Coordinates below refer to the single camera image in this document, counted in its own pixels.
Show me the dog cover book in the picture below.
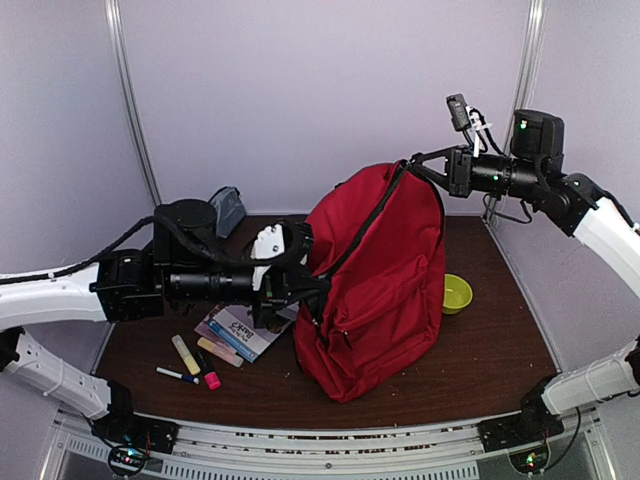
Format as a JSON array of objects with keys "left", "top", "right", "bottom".
[{"left": 194, "top": 305, "right": 298, "bottom": 363}]

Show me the red backpack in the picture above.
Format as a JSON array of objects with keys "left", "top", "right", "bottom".
[{"left": 294, "top": 160, "right": 446, "bottom": 403}]

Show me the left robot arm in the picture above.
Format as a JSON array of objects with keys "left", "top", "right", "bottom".
[{"left": 1, "top": 199, "right": 331, "bottom": 444}]

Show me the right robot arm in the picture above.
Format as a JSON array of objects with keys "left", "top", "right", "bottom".
[{"left": 410, "top": 109, "right": 639, "bottom": 442}]

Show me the peach highlighter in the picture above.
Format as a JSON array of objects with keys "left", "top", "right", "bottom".
[{"left": 197, "top": 337, "right": 244, "bottom": 368}]

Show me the grey pouch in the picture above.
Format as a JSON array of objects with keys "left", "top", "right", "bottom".
[{"left": 208, "top": 186, "right": 247, "bottom": 238}]

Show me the pink highlighter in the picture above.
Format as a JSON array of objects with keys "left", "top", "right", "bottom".
[{"left": 195, "top": 350, "right": 222, "bottom": 391}]

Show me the lime green bowl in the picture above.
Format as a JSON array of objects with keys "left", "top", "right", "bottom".
[{"left": 443, "top": 273, "right": 473, "bottom": 315}]

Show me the yellow highlighter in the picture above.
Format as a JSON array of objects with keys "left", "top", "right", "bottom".
[{"left": 171, "top": 335, "right": 201, "bottom": 376}]

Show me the white blue pen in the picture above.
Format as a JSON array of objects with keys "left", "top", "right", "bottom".
[{"left": 155, "top": 367, "right": 200, "bottom": 385}]

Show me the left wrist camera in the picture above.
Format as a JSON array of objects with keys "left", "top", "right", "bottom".
[{"left": 249, "top": 222, "right": 314, "bottom": 266}]

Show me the front aluminium rail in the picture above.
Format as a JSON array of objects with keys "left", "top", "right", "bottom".
[{"left": 49, "top": 409, "right": 601, "bottom": 480}]

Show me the right aluminium frame post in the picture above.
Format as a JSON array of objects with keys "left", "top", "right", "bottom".
[{"left": 514, "top": 0, "right": 547, "bottom": 109}]

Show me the aluminium frame post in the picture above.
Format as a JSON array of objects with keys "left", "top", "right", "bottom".
[
  {"left": 104, "top": 0, "right": 162, "bottom": 206},
  {"left": 514, "top": 0, "right": 547, "bottom": 109}
]

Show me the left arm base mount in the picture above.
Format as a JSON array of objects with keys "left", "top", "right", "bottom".
[{"left": 89, "top": 414, "right": 179, "bottom": 454}]

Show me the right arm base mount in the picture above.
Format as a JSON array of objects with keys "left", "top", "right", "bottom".
[{"left": 477, "top": 414, "right": 565, "bottom": 453}]

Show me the left aluminium frame post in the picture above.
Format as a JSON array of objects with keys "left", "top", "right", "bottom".
[{"left": 104, "top": 0, "right": 162, "bottom": 206}]

